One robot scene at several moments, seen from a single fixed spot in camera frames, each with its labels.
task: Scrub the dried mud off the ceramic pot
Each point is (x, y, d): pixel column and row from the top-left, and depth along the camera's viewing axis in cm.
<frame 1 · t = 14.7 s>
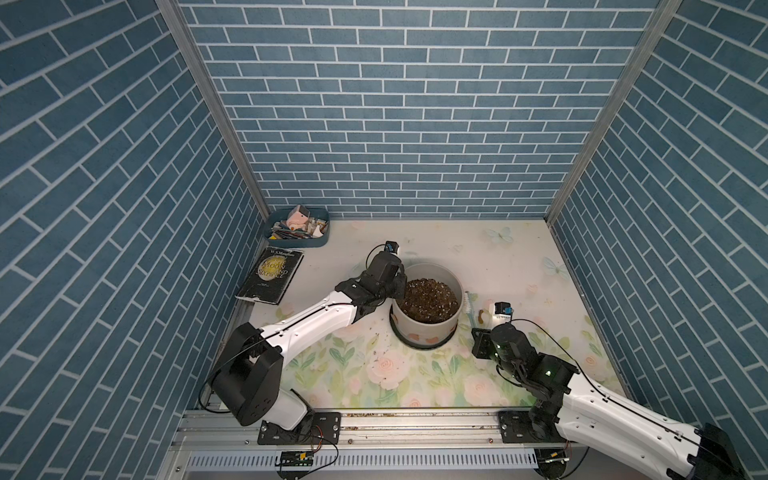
left hand: (408, 278, 85), fingers closed
right hand: (471, 333, 81), fingers closed
white ceramic pot with soil: (430, 309, 86), point 10 cm above the table
black Moon and Sixpence book: (271, 275, 104), on the table
teal plastic storage bin: (315, 234, 111), point 6 cm above the table

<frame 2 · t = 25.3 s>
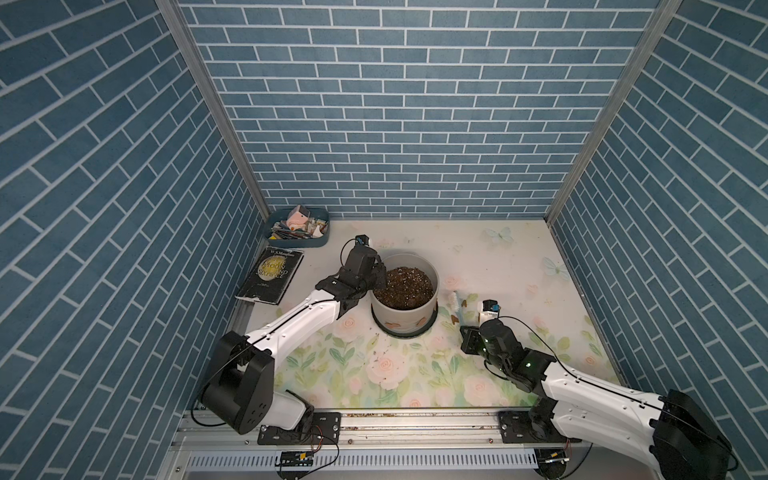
left hand: (389, 270, 86), fingers open
right hand: (460, 331, 84), fingers closed
white ceramic pot with soil: (410, 299, 88), point 10 cm above the table
the other named things where they were.

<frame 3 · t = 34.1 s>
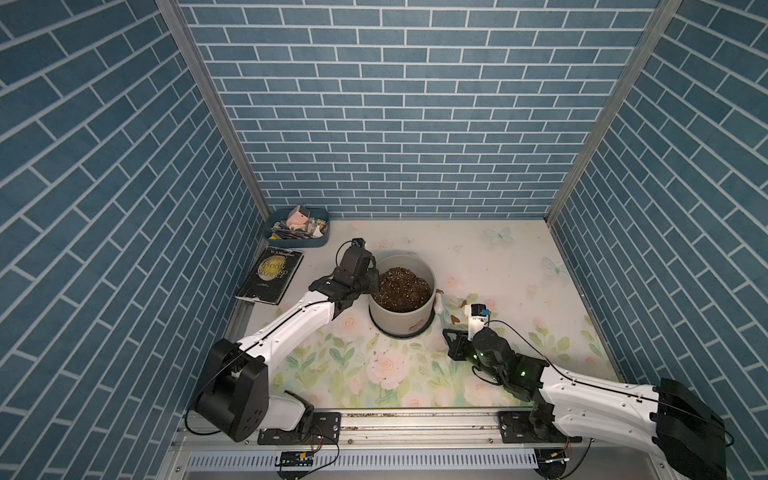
left hand: (382, 275, 86), fingers closed
right hand: (443, 335, 80), fingers closed
the named things where they were.

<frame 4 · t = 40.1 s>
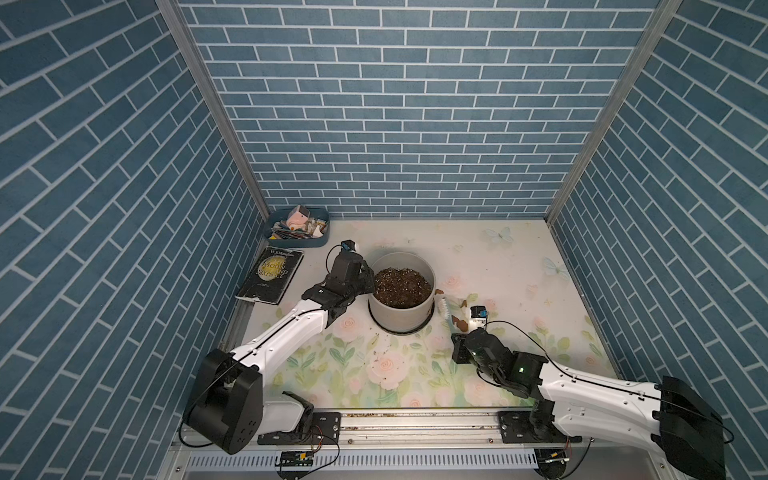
left hand: (379, 273, 85), fingers open
right hand: (450, 340, 82), fingers closed
the named things where they were.

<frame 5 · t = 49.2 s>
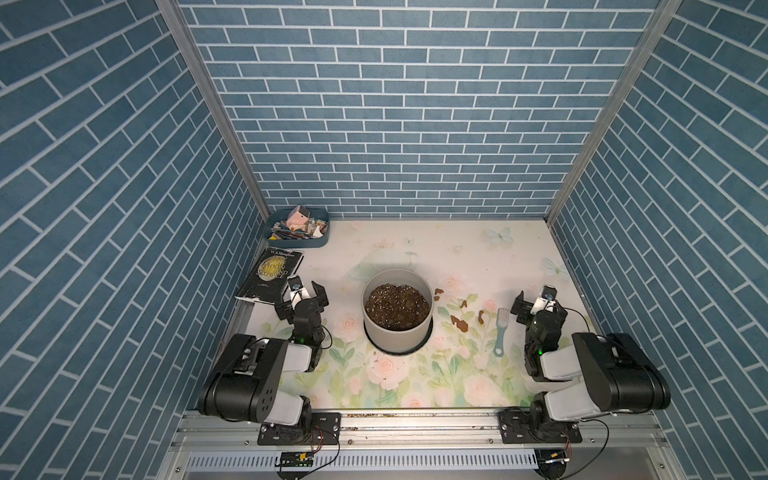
left hand: (305, 285, 89), fingers open
right hand: (540, 296, 90), fingers open
white ceramic pot with soil: (397, 306, 86), point 11 cm above the table
the other named things where they were.

